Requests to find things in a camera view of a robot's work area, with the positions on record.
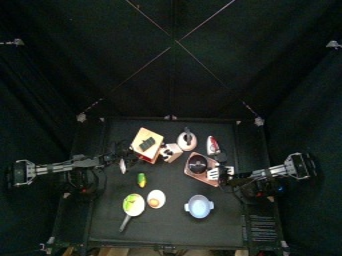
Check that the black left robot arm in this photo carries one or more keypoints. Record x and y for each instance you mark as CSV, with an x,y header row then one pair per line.
x,y
53,167

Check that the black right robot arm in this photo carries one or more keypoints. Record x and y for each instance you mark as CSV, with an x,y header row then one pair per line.
x,y
281,170

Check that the small white plate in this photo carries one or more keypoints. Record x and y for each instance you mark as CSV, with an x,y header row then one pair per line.
x,y
158,196

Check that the white toy knife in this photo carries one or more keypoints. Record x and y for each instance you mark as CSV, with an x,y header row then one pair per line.
x,y
122,166

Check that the white toy spatula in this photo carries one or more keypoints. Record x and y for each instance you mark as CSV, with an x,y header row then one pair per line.
x,y
214,173

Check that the wooden toy toaster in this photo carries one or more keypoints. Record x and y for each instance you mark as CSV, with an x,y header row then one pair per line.
x,y
147,145

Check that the yellow green toy corn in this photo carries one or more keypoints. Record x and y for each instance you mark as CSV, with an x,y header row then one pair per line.
x,y
142,180

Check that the black toy pot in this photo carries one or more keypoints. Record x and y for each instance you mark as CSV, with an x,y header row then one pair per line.
x,y
196,164

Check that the red white toy iron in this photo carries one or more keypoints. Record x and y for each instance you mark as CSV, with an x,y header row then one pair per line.
x,y
212,146

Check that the small wooden toy block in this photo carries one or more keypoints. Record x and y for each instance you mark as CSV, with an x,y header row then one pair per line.
x,y
170,152

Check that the light blue toy pot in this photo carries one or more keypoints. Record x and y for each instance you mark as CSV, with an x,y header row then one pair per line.
x,y
199,206

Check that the toy frying pan green inside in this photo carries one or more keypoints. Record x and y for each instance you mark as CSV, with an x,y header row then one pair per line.
x,y
132,204

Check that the toy fried egg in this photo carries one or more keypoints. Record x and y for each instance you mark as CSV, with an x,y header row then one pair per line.
x,y
154,202

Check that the metal frame bracket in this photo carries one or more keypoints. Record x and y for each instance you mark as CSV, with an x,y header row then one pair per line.
x,y
16,42
80,117
333,44
259,121

